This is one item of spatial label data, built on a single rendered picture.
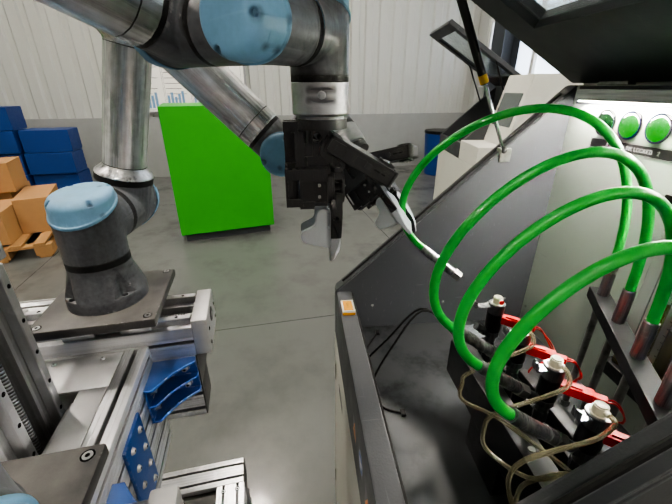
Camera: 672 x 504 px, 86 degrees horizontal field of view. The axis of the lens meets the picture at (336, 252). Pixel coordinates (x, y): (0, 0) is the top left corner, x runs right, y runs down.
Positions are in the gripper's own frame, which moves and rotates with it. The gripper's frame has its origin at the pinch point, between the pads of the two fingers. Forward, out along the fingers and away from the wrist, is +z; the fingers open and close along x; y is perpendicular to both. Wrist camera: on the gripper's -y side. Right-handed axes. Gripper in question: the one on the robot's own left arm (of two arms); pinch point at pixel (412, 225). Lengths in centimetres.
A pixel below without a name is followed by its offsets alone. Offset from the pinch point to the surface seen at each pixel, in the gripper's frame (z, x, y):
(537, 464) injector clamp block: 38.4, 17.7, -1.7
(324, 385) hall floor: 35, -83, 114
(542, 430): 30.9, 24.1, -6.9
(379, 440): 26.9, 22.1, 16.2
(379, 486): 29.9, 28.4, 15.1
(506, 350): 19.2, 30.5, -10.4
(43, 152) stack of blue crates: -408, -190, 451
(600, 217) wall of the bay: 18.6, -24.2, -27.1
